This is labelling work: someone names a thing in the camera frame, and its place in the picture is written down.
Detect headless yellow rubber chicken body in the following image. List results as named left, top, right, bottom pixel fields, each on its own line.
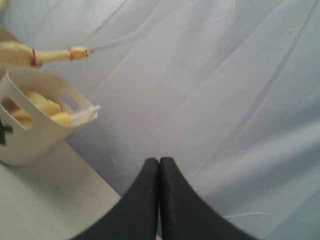
left=4, top=90, right=61, bottom=128

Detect yellow rubber chicken front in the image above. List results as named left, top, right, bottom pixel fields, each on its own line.
left=0, top=41, right=95, bottom=68

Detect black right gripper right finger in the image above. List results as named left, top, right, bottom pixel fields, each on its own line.
left=159, top=157, right=254, bottom=240

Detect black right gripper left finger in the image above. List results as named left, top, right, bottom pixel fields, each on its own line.
left=74, top=158, right=159, bottom=240

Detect white backdrop curtain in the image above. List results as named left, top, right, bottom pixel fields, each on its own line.
left=0, top=0, right=320, bottom=240

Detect cream bin marked cross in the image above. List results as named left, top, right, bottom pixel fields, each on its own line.
left=0, top=67, right=98, bottom=166

